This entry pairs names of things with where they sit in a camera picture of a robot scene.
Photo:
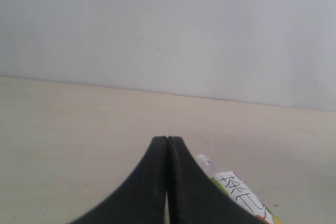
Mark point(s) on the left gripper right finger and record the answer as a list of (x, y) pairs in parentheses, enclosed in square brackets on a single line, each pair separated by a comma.
[(192, 197)]

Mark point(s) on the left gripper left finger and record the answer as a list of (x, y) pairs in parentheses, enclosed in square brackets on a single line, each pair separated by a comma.
[(141, 197)]

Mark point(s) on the tea bottle with camel label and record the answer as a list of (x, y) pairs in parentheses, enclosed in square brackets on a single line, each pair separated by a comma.
[(235, 189)]

